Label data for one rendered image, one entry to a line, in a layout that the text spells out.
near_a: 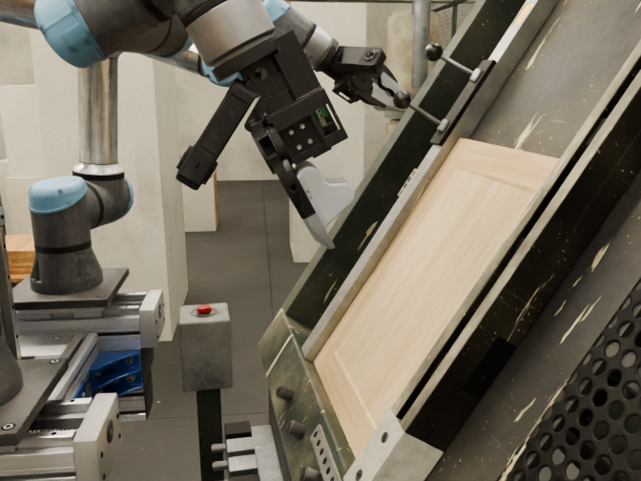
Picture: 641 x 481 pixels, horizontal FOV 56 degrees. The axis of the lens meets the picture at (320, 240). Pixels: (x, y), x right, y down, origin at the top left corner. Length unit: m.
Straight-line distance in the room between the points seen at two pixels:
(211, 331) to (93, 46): 0.95
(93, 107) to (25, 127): 3.95
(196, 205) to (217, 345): 4.73
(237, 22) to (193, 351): 1.03
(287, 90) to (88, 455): 0.60
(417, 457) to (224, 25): 0.60
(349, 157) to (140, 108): 2.07
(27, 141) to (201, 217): 1.79
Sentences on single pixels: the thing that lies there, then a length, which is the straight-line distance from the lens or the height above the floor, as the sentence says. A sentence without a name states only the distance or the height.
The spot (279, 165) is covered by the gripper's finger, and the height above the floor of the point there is 1.40.
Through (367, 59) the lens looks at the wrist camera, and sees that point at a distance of 1.22.
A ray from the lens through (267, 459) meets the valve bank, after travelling 1.29.
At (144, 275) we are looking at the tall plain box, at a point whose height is 0.41.
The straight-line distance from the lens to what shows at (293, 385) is 1.28.
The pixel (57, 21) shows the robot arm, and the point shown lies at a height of 1.53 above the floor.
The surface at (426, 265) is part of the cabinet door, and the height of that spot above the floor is 1.15.
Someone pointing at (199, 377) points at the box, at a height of 0.79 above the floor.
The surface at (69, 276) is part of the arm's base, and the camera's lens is 1.38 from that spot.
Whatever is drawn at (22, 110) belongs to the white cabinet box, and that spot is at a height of 1.25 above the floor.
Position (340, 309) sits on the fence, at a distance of 1.29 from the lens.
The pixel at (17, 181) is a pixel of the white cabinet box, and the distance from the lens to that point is 5.44.
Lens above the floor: 1.48
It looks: 15 degrees down
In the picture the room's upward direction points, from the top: straight up
